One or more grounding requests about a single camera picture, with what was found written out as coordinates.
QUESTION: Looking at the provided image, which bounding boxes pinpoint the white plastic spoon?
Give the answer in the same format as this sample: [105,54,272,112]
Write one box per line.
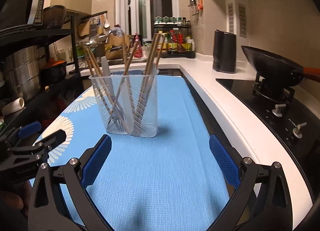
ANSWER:
[101,56,134,134]

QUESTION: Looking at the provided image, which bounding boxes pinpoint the dark-handled wooden chopstick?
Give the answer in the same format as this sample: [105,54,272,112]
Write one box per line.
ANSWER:
[144,33,161,75]

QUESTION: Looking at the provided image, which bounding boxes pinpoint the light wooden chopstick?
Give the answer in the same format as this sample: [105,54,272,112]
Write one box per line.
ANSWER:
[84,47,128,132]
[155,33,167,69]
[121,34,137,122]
[80,43,118,126]
[134,33,164,129]
[108,45,135,122]
[134,33,161,133]

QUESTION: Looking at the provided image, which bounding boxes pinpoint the person's right hand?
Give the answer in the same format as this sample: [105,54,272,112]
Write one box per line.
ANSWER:
[1,180,32,230]

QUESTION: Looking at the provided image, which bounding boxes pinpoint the white paper roll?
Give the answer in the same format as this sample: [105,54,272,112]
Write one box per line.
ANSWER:
[2,97,24,116]

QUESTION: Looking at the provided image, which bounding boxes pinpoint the stainless steel stock pot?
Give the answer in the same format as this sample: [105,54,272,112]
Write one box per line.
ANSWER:
[4,46,40,101]

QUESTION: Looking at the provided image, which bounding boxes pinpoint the black pot orange lid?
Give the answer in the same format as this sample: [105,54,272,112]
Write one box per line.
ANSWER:
[39,60,67,87]

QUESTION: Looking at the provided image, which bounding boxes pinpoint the clear plastic utensil holder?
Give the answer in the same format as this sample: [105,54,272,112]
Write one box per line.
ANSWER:
[89,69,158,138]

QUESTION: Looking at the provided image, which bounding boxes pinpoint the blue patterned table mat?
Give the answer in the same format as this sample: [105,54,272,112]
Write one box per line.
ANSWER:
[30,69,241,231]

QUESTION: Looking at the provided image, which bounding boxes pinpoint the black gas stove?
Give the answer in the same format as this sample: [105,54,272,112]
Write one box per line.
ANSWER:
[216,79,319,193]

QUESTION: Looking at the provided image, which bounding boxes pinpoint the black metal shelf rack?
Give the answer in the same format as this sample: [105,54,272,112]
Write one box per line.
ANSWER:
[0,9,108,131]

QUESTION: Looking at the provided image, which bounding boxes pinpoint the brown bowl on shelf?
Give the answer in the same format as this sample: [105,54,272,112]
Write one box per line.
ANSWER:
[43,5,67,29]

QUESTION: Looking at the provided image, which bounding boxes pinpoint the brown paper bag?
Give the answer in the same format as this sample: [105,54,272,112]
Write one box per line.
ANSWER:
[105,26,130,60]

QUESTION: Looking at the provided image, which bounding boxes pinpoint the microwave oven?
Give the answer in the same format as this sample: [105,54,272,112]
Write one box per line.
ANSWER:
[1,0,44,30]

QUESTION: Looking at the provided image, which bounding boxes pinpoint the red dish soap bottle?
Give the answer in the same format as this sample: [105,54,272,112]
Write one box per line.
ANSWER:
[134,33,143,59]

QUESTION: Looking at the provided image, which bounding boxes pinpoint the yellow oil bottle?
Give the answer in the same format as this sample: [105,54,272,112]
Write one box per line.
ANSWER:
[157,30,168,56]

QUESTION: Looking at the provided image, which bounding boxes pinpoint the black electric kettle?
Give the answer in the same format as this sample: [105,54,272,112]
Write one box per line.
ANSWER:
[213,30,236,74]

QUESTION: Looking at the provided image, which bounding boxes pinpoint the black spice rack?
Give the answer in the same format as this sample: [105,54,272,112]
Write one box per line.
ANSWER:
[153,16,196,59]

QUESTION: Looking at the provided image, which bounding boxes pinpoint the black wok red handle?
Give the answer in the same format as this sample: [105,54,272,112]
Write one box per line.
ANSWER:
[241,46,319,87]

